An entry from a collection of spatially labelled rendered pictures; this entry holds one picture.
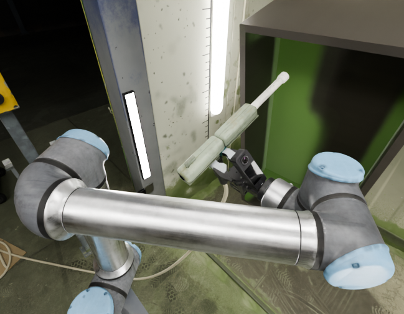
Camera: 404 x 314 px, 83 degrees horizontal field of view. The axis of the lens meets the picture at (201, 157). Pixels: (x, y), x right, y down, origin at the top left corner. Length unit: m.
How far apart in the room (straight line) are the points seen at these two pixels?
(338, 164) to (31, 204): 0.55
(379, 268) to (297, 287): 1.60
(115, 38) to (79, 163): 0.79
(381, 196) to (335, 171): 1.91
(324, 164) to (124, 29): 1.05
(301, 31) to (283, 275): 1.62
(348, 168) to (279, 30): 0.53
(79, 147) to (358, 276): 0.56
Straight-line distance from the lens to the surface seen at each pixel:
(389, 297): 2.25
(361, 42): 0.81
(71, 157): 0.56
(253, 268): 1.95
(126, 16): 1.26
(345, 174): 0.47
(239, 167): 0.57
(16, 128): 1.44
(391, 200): 2.38
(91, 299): 1.00
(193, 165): 0.62
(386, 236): 2.45
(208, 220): 0.37
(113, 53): 1.24
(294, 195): 0.58
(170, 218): 0.38
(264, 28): 0.89
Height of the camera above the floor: 1.80
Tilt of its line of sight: 40 degrees down
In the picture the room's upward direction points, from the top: straight up
